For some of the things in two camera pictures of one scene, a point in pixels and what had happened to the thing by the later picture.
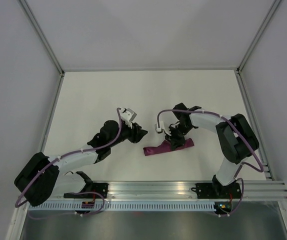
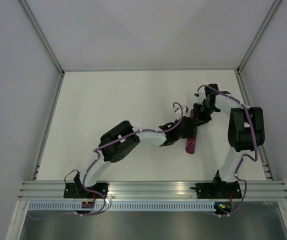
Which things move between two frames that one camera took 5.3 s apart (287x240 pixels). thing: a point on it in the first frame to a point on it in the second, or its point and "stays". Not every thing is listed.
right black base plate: (216, 191) stays
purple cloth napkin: (166, 146) to (191, 143)
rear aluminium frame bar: (149, 69) stays
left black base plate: (101, 188) stays
